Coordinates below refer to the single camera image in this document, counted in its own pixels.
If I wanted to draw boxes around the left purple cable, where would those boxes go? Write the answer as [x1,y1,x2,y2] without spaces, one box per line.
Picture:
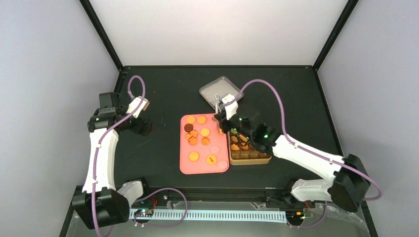
[91,75,188,237]

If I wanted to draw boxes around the yellow cookie red mark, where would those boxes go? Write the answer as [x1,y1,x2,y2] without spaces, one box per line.
[206,155,217,165]

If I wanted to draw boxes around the orange round cookie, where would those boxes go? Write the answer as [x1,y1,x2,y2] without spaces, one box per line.
[186,116,196,124]
[200,127,210,137]
[197,116,207,124]

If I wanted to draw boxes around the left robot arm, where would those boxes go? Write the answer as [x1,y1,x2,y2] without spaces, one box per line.
[72,92,152,230]

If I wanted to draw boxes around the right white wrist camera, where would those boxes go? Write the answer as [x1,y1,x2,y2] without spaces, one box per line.
[220,94,239,120]

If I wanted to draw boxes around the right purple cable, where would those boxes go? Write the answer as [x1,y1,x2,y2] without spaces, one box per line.
[226,79,383,229]

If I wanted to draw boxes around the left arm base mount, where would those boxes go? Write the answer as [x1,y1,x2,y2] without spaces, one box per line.
[130,188,168,207]

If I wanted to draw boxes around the white slotted cable duct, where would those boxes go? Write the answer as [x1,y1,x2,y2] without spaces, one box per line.
[129,208,287,223]

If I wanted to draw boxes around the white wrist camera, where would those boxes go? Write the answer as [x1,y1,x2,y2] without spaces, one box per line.
[126,96,150,118]
[220,94,239,120]

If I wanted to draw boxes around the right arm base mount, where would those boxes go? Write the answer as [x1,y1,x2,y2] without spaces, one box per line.
[261,189,316,211]

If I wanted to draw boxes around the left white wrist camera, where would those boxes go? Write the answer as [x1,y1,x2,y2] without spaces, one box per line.
[126,96,150,118]

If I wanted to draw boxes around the gold cookie tin box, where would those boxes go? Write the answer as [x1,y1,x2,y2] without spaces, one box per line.
[227,132,272,165]

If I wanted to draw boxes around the dark chocolate cookie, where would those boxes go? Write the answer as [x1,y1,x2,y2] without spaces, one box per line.
[184,123,194,133]

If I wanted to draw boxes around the pale pink cookie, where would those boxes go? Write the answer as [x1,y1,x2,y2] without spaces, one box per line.
[210,146,220,155]
[217,160,229,171]

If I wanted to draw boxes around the pink plastic tray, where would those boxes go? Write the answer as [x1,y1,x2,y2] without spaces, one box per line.
[179,114,229,175]

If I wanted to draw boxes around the orange swirl cookie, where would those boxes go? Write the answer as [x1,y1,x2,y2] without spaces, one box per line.
[201,137,210,146]

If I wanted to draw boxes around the clear plastic lid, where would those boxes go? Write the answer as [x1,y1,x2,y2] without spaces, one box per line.
[199,76,240,109]

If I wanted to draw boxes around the purple cable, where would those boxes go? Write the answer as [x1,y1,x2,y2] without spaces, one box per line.
[226,79,383,229]
[91,75,188,237]

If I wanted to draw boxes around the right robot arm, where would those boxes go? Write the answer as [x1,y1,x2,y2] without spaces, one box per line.
[214,112,371,212]

